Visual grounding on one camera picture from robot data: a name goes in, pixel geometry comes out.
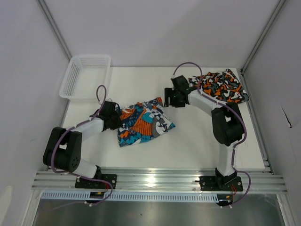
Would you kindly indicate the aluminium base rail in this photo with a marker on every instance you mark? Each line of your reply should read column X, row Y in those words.
column 161, row 180

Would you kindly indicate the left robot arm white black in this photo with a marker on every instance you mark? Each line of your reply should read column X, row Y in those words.
column 78, row 134

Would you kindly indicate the orange black camouflage shorts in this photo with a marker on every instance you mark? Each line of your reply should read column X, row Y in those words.
column 224, row 86

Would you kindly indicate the left aluminium corner post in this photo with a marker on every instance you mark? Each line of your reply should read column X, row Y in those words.
column 54, row 28

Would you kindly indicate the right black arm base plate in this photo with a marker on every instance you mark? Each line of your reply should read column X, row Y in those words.
column 214, row 183

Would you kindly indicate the left aluminium side rail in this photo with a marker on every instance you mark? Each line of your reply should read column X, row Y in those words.
column 55, row 156

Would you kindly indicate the blue patterned shorts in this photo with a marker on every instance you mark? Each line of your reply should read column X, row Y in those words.
column 142, row 122

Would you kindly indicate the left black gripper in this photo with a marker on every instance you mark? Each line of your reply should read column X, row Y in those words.
column 118, row 125

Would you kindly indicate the right aluminium corner post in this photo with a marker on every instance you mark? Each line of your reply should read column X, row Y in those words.
column 263, row 35

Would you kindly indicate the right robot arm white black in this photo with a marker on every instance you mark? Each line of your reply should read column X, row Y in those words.
column 228, row 126

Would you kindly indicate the white slotted cable duct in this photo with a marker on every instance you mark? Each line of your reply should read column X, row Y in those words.
column 130, row 196

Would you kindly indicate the right aluminium side rail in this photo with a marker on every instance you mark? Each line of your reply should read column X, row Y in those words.
column 256, row 127

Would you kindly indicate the aluminium side rail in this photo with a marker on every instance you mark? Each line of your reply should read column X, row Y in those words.
column 256, row 127
column 55, row 156

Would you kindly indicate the aluminium corner post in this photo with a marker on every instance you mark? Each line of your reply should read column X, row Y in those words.
column 54, row 28
column 263, row 35

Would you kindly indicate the white plastic basket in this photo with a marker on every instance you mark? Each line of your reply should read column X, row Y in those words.
column 83, row 75

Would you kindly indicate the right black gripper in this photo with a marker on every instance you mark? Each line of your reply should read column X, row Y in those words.
column 168, row 93

